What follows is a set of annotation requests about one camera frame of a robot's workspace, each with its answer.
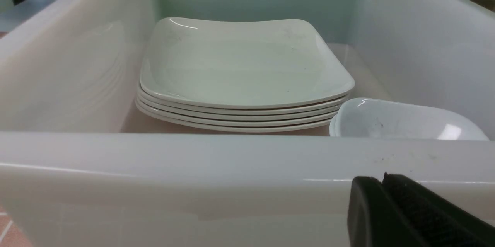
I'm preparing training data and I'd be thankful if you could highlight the white bowl in bin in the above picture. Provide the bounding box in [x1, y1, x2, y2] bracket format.
[329, 98, 488, 141]

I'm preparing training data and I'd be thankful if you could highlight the top white square plate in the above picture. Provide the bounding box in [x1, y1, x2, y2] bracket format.
[139, 17, 355, 109]

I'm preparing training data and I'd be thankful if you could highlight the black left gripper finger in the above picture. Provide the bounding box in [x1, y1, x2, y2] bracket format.
[347, 173, 495, 247]

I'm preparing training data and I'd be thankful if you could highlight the white stacked plate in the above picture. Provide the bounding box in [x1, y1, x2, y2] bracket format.
[137, 85, 349, 116]
[135, 100, 338, 134]
[137, 95, 343, 121]

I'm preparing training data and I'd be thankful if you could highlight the large translucent white bin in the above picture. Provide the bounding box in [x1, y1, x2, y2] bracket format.
[1, 0, 494, 247]

